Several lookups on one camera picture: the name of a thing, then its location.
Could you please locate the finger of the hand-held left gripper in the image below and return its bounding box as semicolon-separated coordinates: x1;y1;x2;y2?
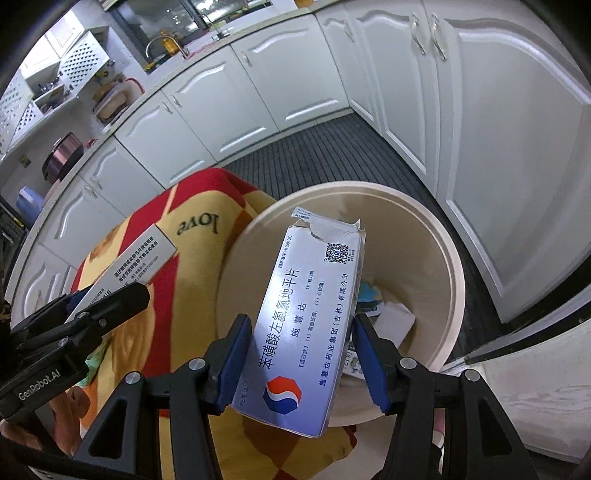
8;287;96;343
54;282;152;352

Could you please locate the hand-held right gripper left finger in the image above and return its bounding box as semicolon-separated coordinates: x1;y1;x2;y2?
71;314;254;480

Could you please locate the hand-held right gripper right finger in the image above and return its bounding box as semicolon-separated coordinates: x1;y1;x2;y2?
351;314;523;480

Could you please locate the white barcode medicine box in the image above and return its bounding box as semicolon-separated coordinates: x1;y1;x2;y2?
67;222;179;324

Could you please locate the medicine box red blue logo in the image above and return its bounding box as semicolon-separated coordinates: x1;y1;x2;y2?
231;205;368;439

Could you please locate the beige plastic bin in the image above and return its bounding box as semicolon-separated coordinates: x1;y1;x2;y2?
215;182;467;428

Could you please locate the rose printed blanket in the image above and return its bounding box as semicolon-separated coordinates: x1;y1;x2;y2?
59;167;362;480

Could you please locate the blue bag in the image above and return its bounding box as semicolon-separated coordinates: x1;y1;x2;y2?
16;185;47;223

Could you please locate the dark ribbed floor mat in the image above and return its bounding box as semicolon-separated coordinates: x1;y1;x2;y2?
221;111;514;361

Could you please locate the row of white cabinet doors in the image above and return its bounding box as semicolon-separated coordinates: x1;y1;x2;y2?
0;0;591;325

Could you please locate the tall chrome faucet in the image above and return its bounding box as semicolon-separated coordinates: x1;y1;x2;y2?
145;36;191;61

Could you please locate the dark window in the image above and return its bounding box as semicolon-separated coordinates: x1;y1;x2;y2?
112;0;296;45

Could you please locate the wire dish rack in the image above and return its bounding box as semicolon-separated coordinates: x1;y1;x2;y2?
91;73;142;124

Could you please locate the white perforated wall shelf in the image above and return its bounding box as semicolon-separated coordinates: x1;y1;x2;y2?
0;27;112;154

